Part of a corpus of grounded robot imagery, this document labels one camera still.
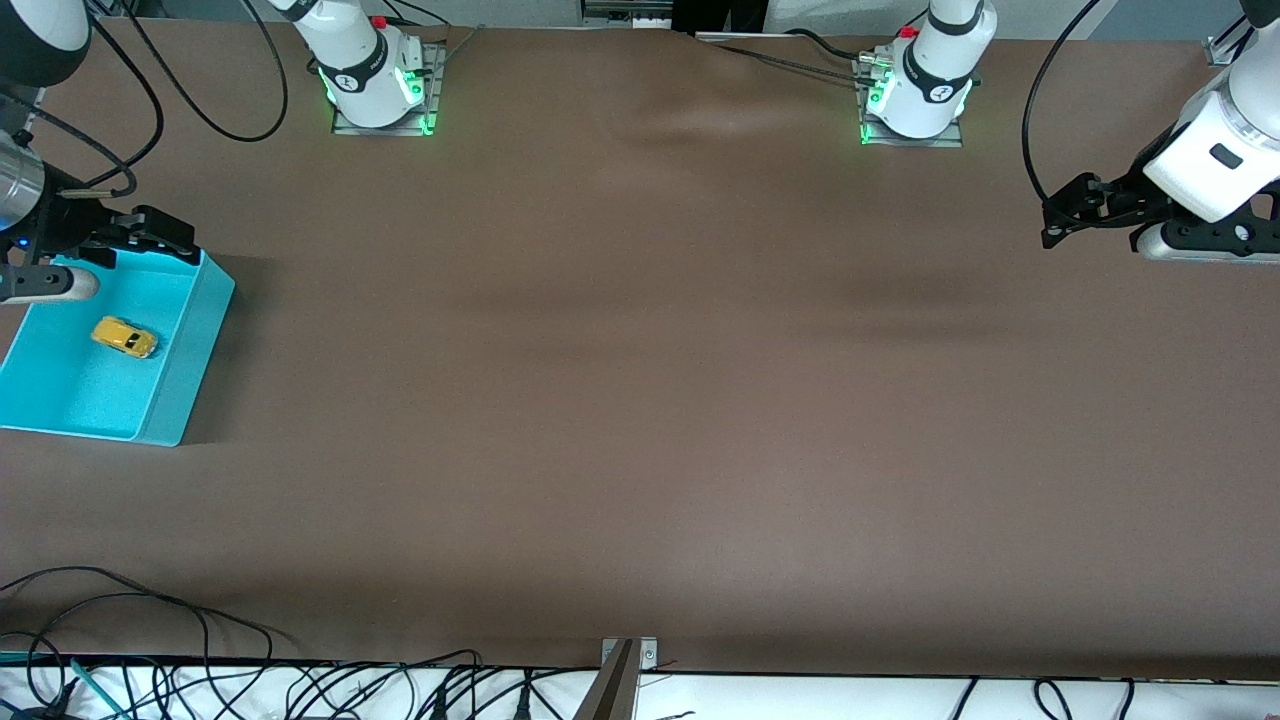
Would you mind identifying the yellow beetle toy car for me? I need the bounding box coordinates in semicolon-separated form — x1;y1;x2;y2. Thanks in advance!
91;316;159;359

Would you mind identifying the turquoise plastic bin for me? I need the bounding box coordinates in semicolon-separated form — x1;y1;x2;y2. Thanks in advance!
0;250;237;447

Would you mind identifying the dark background equipment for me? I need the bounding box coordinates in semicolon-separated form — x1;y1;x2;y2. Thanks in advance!
675;0;769;34

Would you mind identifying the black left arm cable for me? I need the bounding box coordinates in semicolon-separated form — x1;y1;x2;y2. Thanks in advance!
1020;0;1104;209

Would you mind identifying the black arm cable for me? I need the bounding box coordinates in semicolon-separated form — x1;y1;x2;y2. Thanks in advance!
90;0;291;196
1020;0;1104;209

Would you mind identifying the aluminium frame profile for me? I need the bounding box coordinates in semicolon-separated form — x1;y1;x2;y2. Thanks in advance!
1205;15;1251;67

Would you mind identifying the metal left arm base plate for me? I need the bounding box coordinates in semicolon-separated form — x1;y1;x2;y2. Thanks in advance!
855;55;966;149

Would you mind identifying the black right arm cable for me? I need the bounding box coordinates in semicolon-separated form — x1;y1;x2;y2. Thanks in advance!
90;0;291;196

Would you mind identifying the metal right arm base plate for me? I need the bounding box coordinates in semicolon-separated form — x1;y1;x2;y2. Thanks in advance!
331;40;447;137

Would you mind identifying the black base power cable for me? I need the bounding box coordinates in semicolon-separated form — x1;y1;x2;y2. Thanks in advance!
785;28;871;63

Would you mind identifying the long black looping cable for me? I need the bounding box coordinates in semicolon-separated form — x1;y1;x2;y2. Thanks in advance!
0;593;216;720
0;565;301;666

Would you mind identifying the metal table edge bracket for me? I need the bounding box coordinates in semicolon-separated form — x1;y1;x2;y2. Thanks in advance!
600;636;660;672

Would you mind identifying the dark camera mount post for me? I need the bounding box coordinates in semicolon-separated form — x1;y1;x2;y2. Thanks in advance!
572;640;641;720

